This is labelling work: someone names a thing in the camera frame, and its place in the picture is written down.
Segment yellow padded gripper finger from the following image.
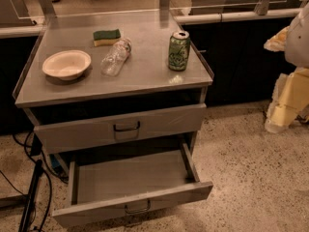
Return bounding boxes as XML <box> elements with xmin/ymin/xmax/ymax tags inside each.
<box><xmin>265</xmin><ymin>68</ymin><xmax>309</xmax><ymax>133</ymax></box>

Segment grey drawer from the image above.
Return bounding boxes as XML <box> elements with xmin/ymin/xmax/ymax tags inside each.
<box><xmin>35</xmin><ymin>103</ymin><xmax>206</xmax><ymax>154</ymax></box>
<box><xmin>52</xmin><ymin>139</ymin><xmax>212</xmax><ymax>227</ymax></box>

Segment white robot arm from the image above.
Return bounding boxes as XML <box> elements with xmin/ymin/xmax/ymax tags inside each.
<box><xmin>264</xmin><ymin>4</ymin><xmax>309</xmax><ymax>133</ymax></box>

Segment grey top drawer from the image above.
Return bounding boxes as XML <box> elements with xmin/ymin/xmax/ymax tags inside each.
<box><xmin>35</xmin><ymin>103</ymin><xmax>206</xmax><ymax>154</ymax></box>

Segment grey metal drawer cabinet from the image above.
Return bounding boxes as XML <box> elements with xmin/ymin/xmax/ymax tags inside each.
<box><xmin>12</xmin><ymin>9</ymin><xmax>215</xmax><ymax>160</ymax></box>

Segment green soda can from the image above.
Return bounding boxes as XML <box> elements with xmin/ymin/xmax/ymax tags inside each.
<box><xmin>168</xmin><ymin>30</ymin><xmax>190</xmax><ymax>72</ymax></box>

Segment clear plastic bottle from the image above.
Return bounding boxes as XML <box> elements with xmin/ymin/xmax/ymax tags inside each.
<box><xmin>100</xmin><ymin>38</ymin><xmax>132</xmax><ymax>76</ymax></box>

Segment green yellow sponge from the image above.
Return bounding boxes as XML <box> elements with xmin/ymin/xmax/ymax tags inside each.
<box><xmin>93</xmin><ymin>29</ymin><xmax>121</xmax><ymax>46</ymax></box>

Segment white bowl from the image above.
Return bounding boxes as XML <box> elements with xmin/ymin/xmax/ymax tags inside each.
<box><xmin>42</xmin><ymin>50</ymin><xmax>91</xmax><ymax>80</ymax></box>

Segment black stand leg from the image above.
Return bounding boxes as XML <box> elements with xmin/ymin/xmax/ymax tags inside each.
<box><xmin>18</xmin><ymin>159</ymin><xmax>42</xmax><ymax>232</ymax></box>

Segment black floor cables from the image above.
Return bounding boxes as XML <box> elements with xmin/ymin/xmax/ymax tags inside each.
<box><xmin>0</xmin><ymin>130</ymin><xmax>70</xmax><ymax>232</ymax></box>

